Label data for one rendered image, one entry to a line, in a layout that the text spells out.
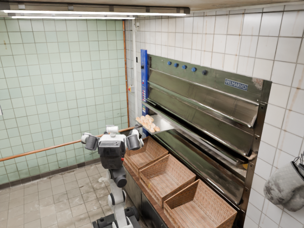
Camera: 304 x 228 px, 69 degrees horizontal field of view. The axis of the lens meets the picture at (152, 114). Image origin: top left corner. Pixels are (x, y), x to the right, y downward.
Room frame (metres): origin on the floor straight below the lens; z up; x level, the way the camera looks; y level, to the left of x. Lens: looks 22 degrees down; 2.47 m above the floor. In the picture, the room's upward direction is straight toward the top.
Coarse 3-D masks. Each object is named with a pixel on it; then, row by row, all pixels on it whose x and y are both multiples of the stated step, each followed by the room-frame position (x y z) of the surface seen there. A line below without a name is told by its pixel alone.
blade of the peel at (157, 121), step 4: (152, 116) 3.13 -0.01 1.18; (156, 116) 3.12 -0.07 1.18; (136, 120) 2.94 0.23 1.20; (156, 120) 2.97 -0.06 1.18; (160, 120) 2.97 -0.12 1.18; (156, 124) 2.83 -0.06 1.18; (160, 124) 2.83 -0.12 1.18; (164, 124) 2.83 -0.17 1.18; (168, 124) 2.82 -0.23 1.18; (144, 128) 2.71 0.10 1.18; (160, 128) 2.70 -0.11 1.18; (164, 128) 2.70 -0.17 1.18; (168, 128) 2.70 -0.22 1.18; (172, 128) 2.69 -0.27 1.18; (156, 132) 2.57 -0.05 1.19; (160, 132) 2.60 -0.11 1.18
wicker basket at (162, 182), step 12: (168, 156) 2.59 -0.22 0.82; (144, 168) 2.41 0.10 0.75; (156, 168) 2.49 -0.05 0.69; (168, 168) 2.53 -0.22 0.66; (180, 168) 2.35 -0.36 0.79; (144, 180) 2.25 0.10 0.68; (156, 180) 2.37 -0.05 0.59; (168, 180) 2.37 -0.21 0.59; (180, 180) 2.28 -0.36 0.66; (192, 180) 2.11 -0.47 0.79; (156, 192) 2.00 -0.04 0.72; (168, 192) 2.15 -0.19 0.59
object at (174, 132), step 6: (174, 132) 2.59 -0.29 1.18; (180, 138) 2.46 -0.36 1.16; (186, 138) 2.42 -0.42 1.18; (192, 144) 2.27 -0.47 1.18; (198, 150) 2.16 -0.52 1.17; (204, 150) 2.14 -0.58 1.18; (204, 156) 2.06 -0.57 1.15; (210, 156) 2.02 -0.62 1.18; (216, 162) 1.91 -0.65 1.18; (222, 162) 1.90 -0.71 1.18; (222, 168) 1.83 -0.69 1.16; (228, 168) 1.80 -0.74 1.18; (228, 174) 1.76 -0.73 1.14; (234, 174) 1.71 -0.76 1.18; (240, 174) 1.71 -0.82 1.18; (240, 180) 1.64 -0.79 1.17
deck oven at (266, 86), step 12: (264, 84) 1.59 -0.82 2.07; (264, 96) 1.57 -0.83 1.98; (204, 108) 2.12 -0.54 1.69; (264, 108) 1.55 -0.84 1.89; (228, 120) 1.84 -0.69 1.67; (264, 120) 1.54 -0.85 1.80; (168, 132) 2.71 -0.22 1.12; (252, 132) 1.61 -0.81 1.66; (252, 144) 1.59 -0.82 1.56; (252, 156) 1.58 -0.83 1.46; (192, 168) 2.23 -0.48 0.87; (216, 168) 1.90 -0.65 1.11; (252, 168) 1.55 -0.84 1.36; (204, 180) 2.03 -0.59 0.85; (240, 204) 1.60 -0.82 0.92; (240, 216) 1.58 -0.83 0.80
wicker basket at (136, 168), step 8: (144, 144) 3.09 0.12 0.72; (152, 144) 2.99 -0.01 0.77; (128, 152) 2.95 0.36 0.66; (136, 152) 3.02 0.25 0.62; (144, 152) 3.06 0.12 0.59; (160, 152) 2.79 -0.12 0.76; (128, 160) 2.70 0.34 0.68; (136, 160) 2.84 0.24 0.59; (144, 160) 2.84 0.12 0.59; (152, 160) 2.54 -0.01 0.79; (136, 168) 2.49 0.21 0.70
